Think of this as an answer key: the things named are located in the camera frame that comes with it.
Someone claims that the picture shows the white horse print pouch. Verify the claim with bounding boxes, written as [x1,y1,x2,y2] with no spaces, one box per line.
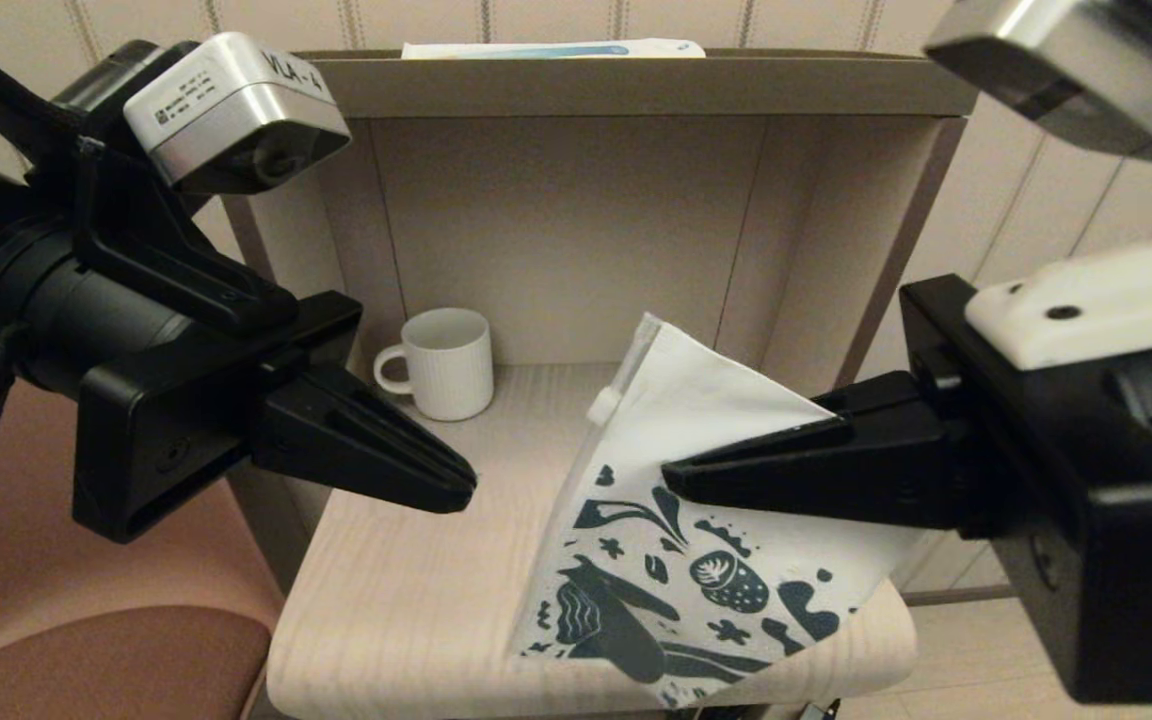
[508,312,925,709]

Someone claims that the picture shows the white ribbed ceramic mug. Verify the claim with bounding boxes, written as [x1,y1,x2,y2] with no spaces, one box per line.
[373,307,494,422]

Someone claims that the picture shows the pink chair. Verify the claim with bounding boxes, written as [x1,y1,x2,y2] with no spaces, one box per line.
[0,345,287,720]

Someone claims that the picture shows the beige wooden desk shelf unit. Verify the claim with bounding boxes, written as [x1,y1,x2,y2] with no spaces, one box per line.
[221,48,982,720]

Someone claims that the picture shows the white blue toothbrush box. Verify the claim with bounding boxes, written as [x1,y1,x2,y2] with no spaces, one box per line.
[401,38,707,59]

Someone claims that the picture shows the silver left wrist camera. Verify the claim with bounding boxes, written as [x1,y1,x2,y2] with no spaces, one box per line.
[123,32,353,196]

